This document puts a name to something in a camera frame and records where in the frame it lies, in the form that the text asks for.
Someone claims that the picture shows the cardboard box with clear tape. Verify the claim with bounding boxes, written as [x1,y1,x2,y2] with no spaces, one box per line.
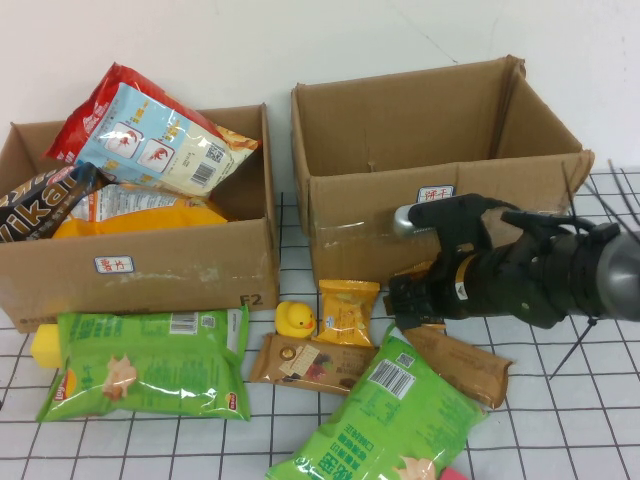
[290,54,596,288]

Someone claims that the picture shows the plain brown snack packet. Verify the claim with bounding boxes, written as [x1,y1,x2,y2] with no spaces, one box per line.
[399,324,517,411]

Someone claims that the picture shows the white black grid tablecloth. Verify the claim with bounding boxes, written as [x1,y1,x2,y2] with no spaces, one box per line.
[0,167,640,480]

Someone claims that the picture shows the green chip bag showing logo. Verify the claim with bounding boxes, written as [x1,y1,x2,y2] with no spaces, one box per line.
[35,304,252,424]

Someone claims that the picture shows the yellow rubber duck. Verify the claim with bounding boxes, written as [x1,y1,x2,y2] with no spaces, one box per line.
[274,300,318,342]

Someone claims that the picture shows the brown chocolate bar packet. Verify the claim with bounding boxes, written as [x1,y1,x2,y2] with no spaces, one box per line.
[248,332,378,398]

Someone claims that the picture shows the red prawn cracker bag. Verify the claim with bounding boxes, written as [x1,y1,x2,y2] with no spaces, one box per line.
[42,62,263,198]

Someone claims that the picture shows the black snack bag white letters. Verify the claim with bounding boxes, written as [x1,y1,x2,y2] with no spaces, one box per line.
[0,162,119,245]

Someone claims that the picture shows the green chip bag showing barcode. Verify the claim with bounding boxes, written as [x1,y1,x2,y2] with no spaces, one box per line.
[264,322,489,480]

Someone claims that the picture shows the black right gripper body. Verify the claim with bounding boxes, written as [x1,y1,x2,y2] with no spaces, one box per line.
[423,243,477,322]

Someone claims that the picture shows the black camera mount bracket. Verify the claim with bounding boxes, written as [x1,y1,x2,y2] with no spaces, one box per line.
[407,193,524,254]

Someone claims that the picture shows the small yellow snack packet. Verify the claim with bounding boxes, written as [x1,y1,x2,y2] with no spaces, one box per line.
[313,279,382,349]

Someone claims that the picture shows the cardboard box with F2 print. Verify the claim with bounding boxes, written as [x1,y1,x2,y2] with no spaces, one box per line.
[0,103,281,335]

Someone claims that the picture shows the orange chip bag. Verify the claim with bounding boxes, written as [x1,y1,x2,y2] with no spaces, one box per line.
[52,182,239,242]

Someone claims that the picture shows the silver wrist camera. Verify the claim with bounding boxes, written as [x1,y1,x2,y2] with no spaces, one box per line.
[392,201,444,238]

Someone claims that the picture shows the yellow sponge cube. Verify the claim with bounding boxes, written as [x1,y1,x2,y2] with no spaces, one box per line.
[30,323,67,370]

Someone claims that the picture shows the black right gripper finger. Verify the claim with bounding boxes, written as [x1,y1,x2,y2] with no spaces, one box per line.
[391,298,442,331]
[387,274,432,303]

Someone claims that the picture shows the dark brown gold candy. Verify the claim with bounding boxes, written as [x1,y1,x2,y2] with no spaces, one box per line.
[393,259,448,332]

